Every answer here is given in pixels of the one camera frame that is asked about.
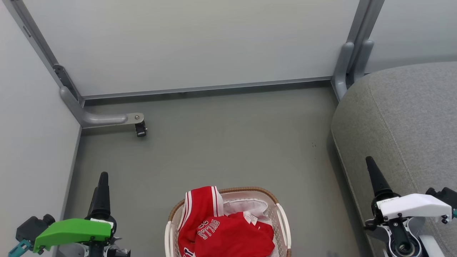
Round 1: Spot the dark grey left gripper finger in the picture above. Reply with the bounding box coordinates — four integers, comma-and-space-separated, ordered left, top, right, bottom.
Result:
91, 172, 114, 220
87, 187, 98, 217

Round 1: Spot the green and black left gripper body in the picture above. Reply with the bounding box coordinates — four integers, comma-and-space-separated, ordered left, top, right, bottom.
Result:
33, 213, 119, 254

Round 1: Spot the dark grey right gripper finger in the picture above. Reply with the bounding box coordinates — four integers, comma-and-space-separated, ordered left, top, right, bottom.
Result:
365, 156, 399, 202

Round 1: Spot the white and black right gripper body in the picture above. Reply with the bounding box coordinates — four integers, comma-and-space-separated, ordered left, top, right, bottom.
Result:
371, 194, 452, 224

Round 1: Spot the red basketball jersey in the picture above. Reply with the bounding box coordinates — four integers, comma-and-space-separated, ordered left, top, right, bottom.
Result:
177, 186, 275, 257

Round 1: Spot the grey fabric ottoman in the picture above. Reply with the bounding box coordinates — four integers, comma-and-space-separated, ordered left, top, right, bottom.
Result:
331, 61, 457, 257

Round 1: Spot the grey partition foot with caster plate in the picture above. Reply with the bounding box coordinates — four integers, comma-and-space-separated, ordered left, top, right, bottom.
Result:
53, 64, 145, 129

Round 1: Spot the white laundry basket brown rim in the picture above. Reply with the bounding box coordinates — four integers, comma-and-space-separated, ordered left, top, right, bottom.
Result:
165, 186, 292, 257

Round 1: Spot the grey forked partition foot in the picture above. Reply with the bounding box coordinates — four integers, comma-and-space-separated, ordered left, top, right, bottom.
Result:
332, 39, 375, 101

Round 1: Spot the white cloth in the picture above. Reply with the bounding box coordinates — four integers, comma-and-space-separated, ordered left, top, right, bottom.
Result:
222, 198, 270, 219

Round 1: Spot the teal cable connector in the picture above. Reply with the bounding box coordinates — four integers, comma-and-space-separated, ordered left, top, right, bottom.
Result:
8, 240, 32, 257

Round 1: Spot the grey partition bottom rail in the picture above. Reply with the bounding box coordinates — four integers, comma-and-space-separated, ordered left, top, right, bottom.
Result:
81, 76, 333, 101

